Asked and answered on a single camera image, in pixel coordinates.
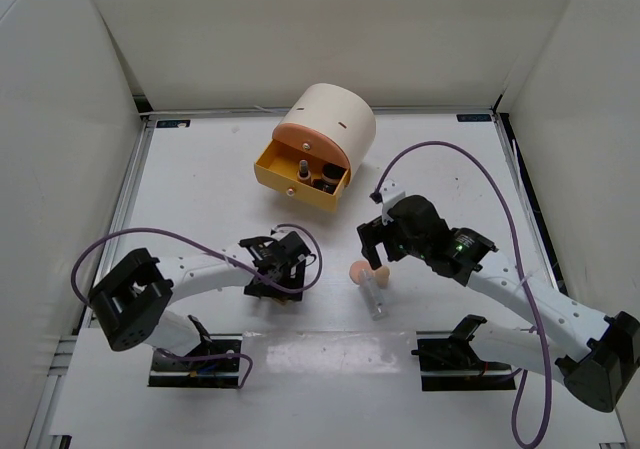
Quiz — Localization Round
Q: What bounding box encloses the round black compact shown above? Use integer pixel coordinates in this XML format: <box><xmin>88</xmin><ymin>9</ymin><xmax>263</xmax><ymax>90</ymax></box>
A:
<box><xmin>321</xmin><ymin>163</ymin><xmax>346</xmax><ymax>185</ymax></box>

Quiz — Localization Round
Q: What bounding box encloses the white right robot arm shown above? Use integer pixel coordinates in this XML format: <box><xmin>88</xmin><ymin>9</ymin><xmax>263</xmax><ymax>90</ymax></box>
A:
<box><xmin>357</xmin><ymin>190</ymin><xmax>639</xmax><ymax>413</ymax></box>

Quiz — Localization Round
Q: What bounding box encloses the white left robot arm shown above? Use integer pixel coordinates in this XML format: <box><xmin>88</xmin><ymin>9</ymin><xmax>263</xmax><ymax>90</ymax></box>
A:
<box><xmin>88</xmin><ymin>231</ymin><xmax>319</xmax><ymax>369</ymax></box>

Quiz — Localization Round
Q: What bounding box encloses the clear plastic bottle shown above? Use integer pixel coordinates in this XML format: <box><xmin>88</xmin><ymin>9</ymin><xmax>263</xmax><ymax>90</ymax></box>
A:
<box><xmin>359</xmin><ymin>270</ymin><xmax>387</xmax><ymax>321</ymax></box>

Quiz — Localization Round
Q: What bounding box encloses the brown eyeshadow palette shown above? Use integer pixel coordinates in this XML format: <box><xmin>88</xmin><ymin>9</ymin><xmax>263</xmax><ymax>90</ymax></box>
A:
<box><xmin>271</xmin><ymin>297</ymin><xmax>292</xmax><ymax>306</ymax></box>

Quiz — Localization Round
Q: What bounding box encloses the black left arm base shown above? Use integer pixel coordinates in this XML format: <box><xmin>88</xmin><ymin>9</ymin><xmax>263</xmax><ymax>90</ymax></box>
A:
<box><xmin>148</xmin><ymin>314</ymin><xmax>254</xmax><ymax>389</ymax></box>

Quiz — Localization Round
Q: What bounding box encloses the cream round drawer organizer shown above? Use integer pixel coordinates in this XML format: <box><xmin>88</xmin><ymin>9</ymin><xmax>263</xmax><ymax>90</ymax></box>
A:
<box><xmin>272</xmin><ymin>82</ymin><xmax>377</xmax><ymax>185</ymax></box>

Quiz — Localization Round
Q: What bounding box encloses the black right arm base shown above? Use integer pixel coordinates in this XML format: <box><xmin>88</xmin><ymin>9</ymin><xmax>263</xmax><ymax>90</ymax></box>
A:
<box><xmin>411</xmin><ymin>315</ymin><xmax>519</xmax><ymax>392</ymax></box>

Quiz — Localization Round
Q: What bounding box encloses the yellow drawer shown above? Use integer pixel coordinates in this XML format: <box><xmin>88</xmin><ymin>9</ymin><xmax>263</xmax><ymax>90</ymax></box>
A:
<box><xmin>254</xmin><ymin>140</ymin><xmax>351</xmax><ymax>212</ymax></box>

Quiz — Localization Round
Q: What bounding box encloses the black square compact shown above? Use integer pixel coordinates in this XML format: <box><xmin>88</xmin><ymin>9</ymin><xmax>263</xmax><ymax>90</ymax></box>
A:
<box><xmin>312</xmin><ymin>178</ymin><xmax>336</xmax><ymax>194</ymax></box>

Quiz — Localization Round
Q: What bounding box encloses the pink makeup sponge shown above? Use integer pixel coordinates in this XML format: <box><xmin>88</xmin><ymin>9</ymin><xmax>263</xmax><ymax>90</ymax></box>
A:
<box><xmin>349</xmin><ymin>260</ymin><xmax>372</xmax><ymax>285</ymax></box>

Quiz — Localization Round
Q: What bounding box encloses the beige foundation bottle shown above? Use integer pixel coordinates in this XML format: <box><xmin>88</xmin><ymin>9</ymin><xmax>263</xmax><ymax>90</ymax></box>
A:
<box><xmin>297</xmin><ymin>160</ymin><xmax>312</xmax><ymax>185</ymax></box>

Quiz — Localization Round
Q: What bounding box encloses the tan makeup sponge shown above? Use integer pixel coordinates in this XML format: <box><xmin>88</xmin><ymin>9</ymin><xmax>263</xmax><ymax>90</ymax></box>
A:
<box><xmin>373</xmin><ymin>266</ymin><xmax>390</xmax><ymax>289</ymax></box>

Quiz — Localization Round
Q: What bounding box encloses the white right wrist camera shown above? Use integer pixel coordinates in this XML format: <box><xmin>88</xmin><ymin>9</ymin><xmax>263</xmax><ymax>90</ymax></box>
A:
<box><xmin>370</xmin><ymin>179</ymin><xmax>406</xmax><ymax>225</ymax></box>

